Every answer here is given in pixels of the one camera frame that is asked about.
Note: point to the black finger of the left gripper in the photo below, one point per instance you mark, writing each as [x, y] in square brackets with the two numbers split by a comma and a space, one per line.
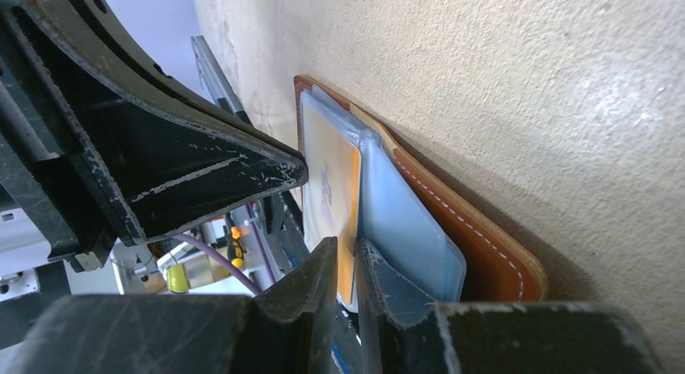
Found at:
[99, 144]

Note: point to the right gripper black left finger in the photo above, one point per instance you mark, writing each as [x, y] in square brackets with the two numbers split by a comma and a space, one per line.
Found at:
[286, 329]

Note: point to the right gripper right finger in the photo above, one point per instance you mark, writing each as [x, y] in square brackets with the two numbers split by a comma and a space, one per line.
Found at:
[403, 330]

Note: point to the orange credit card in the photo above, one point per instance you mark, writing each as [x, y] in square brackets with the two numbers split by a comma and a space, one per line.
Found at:
[330, 198]

